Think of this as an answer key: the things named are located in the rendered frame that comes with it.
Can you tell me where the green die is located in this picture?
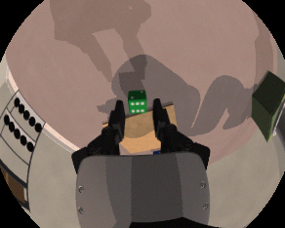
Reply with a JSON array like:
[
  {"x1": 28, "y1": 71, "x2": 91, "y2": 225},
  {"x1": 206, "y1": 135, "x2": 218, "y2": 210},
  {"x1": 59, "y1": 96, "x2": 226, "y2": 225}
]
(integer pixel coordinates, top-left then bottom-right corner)
[{"x1": 128, "y1": 91, "x2": 146, "y2": 114}]

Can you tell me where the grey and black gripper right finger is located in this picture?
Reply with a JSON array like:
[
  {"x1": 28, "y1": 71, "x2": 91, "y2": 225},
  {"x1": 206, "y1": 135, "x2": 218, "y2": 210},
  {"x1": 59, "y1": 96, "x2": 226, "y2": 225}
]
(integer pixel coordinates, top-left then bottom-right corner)
[{"x1": 152, "y1": 98, "x2": 210, "y2": 170}]

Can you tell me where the orange flat mat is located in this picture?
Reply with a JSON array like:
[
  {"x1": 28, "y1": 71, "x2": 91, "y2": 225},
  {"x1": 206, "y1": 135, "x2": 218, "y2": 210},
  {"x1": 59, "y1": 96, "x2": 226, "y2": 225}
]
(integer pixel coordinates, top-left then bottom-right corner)
[{"x1": 120, "y1": 103, "x2": 177, "y2": 153}]

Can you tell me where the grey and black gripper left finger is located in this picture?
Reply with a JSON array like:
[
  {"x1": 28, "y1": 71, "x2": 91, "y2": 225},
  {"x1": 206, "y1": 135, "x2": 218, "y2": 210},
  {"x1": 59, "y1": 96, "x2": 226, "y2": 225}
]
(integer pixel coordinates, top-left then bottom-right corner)
[{"x1": 71, "y1": 100, "x2": 126, "y2": 174}]

